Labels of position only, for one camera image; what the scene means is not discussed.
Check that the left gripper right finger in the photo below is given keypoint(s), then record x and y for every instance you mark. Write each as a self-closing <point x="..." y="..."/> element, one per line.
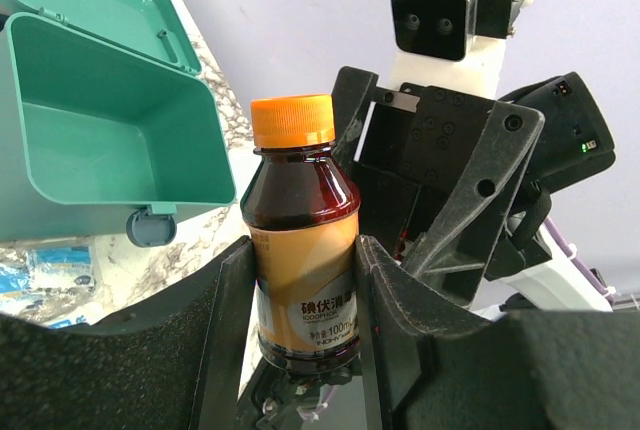
<point x="430" y="364"/>

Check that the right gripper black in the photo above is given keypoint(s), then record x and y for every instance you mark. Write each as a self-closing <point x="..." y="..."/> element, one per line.
<point x="438" y="171"/>

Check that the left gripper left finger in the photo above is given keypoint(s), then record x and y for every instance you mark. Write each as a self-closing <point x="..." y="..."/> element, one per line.
<point x="171" y="361"/>

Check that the brown iodine bottle orange cap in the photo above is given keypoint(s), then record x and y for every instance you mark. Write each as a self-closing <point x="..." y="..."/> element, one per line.
<point x="302" y="212"/>

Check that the green medicine box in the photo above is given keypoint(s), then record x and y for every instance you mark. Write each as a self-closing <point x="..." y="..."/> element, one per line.
<point x="106" y="126"/>

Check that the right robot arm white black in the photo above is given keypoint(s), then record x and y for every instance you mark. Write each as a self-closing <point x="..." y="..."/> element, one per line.
<point x="574" y="145"/>

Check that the white blue gauze pack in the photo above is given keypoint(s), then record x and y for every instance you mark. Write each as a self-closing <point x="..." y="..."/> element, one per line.
<point x="55" y="286"/>

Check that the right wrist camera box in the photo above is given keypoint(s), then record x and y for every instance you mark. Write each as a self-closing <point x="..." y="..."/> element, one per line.
<point x="445" y="29"/>

